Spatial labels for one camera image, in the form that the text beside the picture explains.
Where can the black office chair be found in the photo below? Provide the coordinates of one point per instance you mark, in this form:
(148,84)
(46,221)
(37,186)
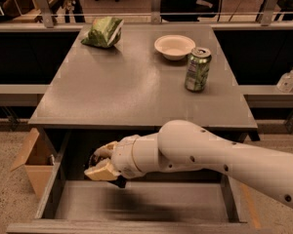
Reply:
(188,10)

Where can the cardboard box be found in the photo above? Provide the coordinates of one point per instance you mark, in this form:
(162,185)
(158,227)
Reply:
(37,157)

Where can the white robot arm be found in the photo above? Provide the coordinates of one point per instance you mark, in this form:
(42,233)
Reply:
(181,146)

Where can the open grey top drawer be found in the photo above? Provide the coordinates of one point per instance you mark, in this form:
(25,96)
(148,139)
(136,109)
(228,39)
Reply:
(184,203)

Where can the grey cabinet counter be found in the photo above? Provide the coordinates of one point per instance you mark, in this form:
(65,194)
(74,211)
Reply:
(132,86)

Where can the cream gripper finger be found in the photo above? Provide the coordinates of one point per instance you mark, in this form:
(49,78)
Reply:
(104,170)
(106,151)

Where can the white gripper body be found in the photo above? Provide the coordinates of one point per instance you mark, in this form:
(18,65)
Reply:
(125,157)

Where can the green soda can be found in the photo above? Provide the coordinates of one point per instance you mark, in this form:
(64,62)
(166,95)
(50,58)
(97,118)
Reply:
(197,70)

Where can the green chip bag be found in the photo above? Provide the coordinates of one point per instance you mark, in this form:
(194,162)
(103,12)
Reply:
(104,32)

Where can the metal railing with posts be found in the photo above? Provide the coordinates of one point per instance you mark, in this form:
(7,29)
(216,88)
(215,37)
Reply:
(77,12)

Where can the dark rxbar chocolate wrapper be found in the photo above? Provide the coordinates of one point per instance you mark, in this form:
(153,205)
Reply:
(120,182)

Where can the white bowl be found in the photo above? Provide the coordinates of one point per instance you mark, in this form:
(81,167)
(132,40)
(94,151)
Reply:
(174,47)

